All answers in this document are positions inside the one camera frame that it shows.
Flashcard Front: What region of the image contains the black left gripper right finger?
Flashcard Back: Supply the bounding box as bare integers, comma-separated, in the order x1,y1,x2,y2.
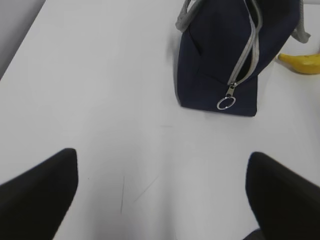
246,152,320,240

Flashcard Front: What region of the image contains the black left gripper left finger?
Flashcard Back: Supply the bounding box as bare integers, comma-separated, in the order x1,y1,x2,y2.
0,148,78,240

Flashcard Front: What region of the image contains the yellow banana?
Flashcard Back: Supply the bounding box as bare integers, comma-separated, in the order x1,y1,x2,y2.
277,53,320,75

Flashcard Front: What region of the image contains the navy blue lunch bag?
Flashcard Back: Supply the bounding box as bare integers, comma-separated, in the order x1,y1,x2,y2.
175,0,310,117

